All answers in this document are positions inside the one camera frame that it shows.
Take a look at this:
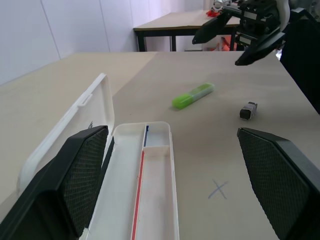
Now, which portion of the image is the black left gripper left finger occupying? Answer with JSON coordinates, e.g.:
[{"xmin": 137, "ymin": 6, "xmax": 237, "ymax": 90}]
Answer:
[{"xmin": 0, "ymin": 125, "xmax": 116, "ymax": 240}]

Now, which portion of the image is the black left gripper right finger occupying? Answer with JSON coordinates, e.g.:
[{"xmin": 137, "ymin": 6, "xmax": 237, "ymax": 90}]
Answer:
[{"xmin": 236, "ymin": 127, "xmax": 320, "ymax": 240}]

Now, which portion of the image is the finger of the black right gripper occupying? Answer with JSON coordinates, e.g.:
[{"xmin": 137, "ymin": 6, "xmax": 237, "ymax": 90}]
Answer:
[
  {"xmin": 191, "ymin": 8, "xmax": 243, "ymax": 46},
  {"xmin": 234, "ymin": 30, "xmax": 286, "ymax": 67}
]

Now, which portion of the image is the white rectangular box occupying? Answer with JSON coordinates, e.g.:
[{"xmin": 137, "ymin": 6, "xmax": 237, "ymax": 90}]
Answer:
[{"xmin": 16, "ymin": 72, "xmax": 181, "ymax": 240}]

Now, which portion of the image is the green highlighter marker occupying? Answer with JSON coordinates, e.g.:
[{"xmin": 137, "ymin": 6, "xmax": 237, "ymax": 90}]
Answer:
[{"xmin": 171, "ymin": 82, "xmax": 216, "ymax": 110}]

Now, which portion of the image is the red pencil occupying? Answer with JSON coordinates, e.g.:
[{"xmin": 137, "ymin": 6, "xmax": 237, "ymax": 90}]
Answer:
[{"xmin": 130, "ymin": 149, "xmax": 146, "ymax": 240}]

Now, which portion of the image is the orange and silver device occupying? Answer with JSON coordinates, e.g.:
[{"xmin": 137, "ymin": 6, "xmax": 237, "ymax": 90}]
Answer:
[{"xmin": 205, "ymin": 0, "xmax": 227, "ymax": 19}]

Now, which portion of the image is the beige table with black legs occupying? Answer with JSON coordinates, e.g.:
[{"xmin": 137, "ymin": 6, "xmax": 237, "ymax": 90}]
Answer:
[{"xmin": 133, "ymin": 9, "xmax": 242, "ymax": 53}]

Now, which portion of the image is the large black angular object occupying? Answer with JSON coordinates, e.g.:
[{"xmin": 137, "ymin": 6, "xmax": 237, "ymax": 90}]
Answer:
[{"xmin": 279, "ymin": 7, "xmax": 320, "ymax": 115}]

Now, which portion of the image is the blue pen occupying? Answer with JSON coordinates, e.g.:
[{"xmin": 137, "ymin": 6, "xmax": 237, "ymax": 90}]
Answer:
[{"xmin": 143, "ymin": 123, "xmax": 151, "ymax": 147}]

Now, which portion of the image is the orange frame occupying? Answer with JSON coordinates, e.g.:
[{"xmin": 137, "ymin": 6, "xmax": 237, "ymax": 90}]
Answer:
[{"xmin": 216, "ymin": 34, "xmax": 232, "ymax": 52}]

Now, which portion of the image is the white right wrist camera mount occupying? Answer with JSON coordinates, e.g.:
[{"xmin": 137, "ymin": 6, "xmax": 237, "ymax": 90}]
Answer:
[{"xmin": 274, "ymin": 0, "xmax": 292, "ymax": 33}]

